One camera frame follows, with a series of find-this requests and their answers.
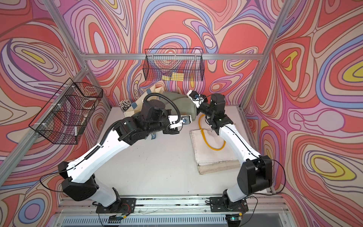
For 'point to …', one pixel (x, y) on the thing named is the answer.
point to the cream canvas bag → (210, 164)
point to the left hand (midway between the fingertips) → (182, 117)
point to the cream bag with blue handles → (136, 107)
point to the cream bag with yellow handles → (211, 152)
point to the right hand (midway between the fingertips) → (189, 99)
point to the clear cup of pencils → (125, 104)
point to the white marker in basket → (75, 131)
